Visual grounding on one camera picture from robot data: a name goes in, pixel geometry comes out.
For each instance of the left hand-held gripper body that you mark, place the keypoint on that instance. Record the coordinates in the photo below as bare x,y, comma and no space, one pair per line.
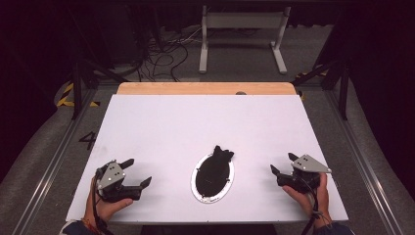
111,178

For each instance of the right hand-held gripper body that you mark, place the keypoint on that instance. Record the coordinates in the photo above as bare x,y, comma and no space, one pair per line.
306,168

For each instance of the oval silver picture frame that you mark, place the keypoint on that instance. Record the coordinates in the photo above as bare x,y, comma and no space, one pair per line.
212,176

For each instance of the person's left hand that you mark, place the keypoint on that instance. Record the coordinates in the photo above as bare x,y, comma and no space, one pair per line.
107,209

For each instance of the person's right hand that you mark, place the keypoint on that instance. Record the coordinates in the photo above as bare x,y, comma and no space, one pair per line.
308,202

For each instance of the white table cover board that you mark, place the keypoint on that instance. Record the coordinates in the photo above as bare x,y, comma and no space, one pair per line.
163,124

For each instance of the dark round table grommet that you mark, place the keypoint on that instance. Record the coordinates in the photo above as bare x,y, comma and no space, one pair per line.
240,93

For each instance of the yellow black floor tape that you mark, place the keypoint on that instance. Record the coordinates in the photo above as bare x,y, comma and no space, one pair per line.
306,74
67,94

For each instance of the black metal stand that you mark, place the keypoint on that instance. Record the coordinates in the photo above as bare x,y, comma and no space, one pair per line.
342,88
77,88

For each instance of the aluminium floor rail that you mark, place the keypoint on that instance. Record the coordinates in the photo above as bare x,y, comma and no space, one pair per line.
49,169
362,163

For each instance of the white metal stand frame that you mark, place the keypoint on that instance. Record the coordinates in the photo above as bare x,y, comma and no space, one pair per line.
243,21

